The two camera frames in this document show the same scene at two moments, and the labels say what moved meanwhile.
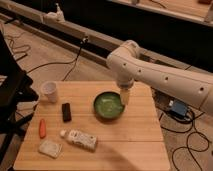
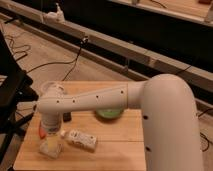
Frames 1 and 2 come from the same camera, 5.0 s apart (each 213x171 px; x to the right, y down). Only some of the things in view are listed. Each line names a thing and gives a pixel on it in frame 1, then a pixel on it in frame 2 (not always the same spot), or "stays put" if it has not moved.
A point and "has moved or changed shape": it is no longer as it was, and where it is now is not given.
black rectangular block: (66, 112) stays put
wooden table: (85, 125) stays put
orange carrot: (42, 128) stays put
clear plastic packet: (50, 148) has moved or changed shape
